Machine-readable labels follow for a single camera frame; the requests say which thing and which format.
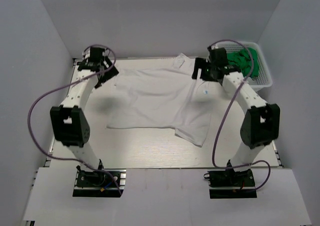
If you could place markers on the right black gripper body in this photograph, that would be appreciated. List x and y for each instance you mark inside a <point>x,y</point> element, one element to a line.
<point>210,66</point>

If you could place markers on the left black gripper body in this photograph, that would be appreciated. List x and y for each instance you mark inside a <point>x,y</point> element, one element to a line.
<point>108,63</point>

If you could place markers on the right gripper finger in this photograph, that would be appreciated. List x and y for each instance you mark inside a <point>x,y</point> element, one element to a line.
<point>206,75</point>
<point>200,64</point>

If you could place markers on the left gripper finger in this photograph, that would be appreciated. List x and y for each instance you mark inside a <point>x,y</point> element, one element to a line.
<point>100,82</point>
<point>112,72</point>

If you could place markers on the white t shirt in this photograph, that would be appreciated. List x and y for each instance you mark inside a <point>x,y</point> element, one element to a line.
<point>164,97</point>

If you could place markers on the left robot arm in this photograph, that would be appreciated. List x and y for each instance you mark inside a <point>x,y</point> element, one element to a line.
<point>69,123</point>

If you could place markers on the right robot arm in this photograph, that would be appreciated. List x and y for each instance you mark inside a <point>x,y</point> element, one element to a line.
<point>261,121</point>

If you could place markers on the green t shirt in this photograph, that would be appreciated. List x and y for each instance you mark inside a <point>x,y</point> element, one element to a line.
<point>242,60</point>

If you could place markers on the grey t shirt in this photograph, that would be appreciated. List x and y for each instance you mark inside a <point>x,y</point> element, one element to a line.
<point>250,81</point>

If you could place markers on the white plastic basket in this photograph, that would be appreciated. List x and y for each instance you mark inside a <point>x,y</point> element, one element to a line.
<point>264,79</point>

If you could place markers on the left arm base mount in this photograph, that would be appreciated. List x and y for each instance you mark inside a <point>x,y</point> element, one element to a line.
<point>99,185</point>

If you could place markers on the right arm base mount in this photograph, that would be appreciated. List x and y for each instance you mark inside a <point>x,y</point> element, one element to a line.
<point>227,184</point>

